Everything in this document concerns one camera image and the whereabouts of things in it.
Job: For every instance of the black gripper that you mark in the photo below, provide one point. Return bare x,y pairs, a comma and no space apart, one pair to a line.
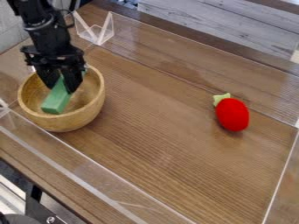
53,54

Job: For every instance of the clear acrylic tray wall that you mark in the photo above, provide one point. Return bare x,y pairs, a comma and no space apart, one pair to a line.
100,195

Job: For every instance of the black metal table frame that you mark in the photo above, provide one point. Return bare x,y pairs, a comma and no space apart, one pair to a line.
37,210

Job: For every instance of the clear acrylic corner bracket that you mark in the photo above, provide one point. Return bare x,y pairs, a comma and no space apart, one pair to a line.
96,34

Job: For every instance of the brown wooden bowl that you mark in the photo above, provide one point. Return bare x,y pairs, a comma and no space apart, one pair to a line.
85,106

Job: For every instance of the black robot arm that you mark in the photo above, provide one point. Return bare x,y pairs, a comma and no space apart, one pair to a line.
38,12

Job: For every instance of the red plush strawberry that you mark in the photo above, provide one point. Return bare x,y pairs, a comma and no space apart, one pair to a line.
232,112

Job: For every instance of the green rectangular block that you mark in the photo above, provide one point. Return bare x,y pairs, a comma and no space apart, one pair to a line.
58,99

